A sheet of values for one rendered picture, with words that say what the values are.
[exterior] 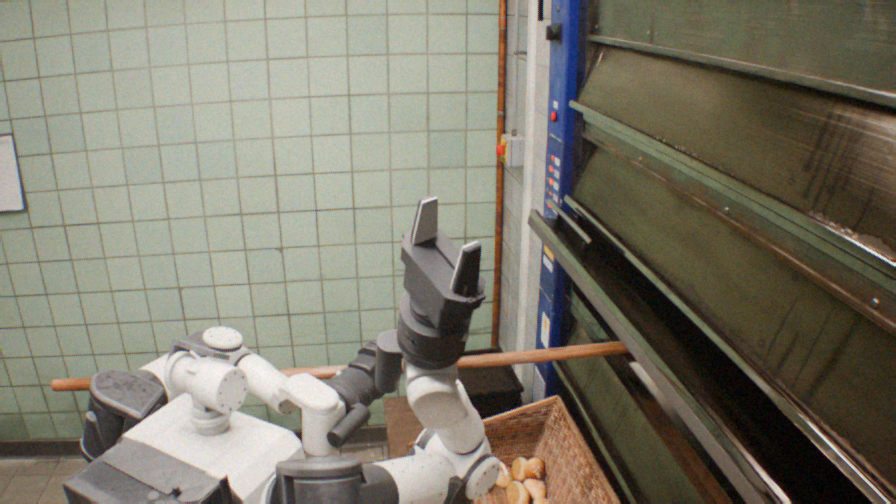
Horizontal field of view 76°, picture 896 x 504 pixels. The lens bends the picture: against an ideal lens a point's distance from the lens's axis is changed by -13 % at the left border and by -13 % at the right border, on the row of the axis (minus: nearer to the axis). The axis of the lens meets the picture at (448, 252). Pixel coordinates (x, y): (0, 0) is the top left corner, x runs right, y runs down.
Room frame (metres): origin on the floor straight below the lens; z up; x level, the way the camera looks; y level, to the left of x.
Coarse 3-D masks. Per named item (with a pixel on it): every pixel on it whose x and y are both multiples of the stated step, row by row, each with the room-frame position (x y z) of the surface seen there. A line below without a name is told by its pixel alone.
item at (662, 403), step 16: (576, 304) 1.68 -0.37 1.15; (592, 304) 1.63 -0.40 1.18; (592, 320) 1.55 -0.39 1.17; (608, 336) 1.44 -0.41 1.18; (624, 368) 1.33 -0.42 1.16; (640, 368) 1.28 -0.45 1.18; (640, 384) 1.23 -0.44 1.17; (656, 400) 1.15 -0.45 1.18; (656, 416) 1.14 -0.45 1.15; (672, 416) 1.09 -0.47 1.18; (672, 432) 1.06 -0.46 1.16; (688, 432) 1.03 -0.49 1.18; (688, 448) 0.99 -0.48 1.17; (704, 448) 0.98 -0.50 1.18; (704, 464) 0.93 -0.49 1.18; (704, 480) 0.92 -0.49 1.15; (720, 480) 0.88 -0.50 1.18; (720, 496) 0.86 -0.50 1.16; (736, 496) 0.83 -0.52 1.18
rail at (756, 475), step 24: (552, 240) 1.49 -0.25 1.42; (576, 264) 1.32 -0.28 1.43; (600, 288) 1.18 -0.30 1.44; (624, 312) 1.07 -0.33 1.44; (648, 336) 0.98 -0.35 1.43; (672, 384) 0.84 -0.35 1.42; (696, 408) 0.77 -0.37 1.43; (720, 432) 0.70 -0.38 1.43; (744, 456) 0.64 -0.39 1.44; (768, 480) 0.59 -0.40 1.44
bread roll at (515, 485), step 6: (510, 486) 1.50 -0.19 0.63; (516, 486) 1.48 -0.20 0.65; (522, 486) 1.48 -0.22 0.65; (510, 492) 1.48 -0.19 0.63; (516, 492) 1.47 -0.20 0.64; (522, 492) 1.46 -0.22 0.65; (528, 492) 1.47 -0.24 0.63; (510, 498) 1.47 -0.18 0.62; (516, 498) 1.45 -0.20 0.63; (522, 498) 1.44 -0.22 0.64; (528, 498) 1.45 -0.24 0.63
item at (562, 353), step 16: (512, 352) 1.32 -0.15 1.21; (528, 352) 1.32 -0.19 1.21; (544, 352) 1.32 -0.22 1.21; (560, 352) 1.33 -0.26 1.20; (576, 352) 1.33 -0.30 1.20; (592, 352) 1.33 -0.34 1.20; (608, 352) 1.34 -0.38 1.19; (624, 352) 1.35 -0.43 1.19; (288, 368) 1.25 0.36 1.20; (304, 368) 1.25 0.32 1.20; (320, 368) 1.25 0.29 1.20; (336, 368) 1.25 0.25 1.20; (464, 368) 1.29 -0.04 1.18; (64, 384) 1.15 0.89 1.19; (80, 384) 1.16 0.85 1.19
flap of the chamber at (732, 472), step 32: (608, 256) 1.45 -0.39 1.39; (608, 288) 1.23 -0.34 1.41; (640, 288) 1.27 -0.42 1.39; (608, 320) 1.11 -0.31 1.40; (640, 320) 1.09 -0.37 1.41; (672, 320) 1.11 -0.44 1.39; (640, 352) 0.96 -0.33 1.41; (672, 352) 0.97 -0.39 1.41; (704, 352) 0.99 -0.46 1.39; (704, 384) 0.86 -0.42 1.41; (736, 384) 0.88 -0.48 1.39; (736, 416) 0.77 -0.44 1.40; (768, 416) 0.78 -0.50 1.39; (768, 448) 0.69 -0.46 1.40; (800, 448) 0.70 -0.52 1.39; (736, 480) 0.63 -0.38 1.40; (800, 480) 0.62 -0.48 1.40; (832, 480) 0.63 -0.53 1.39
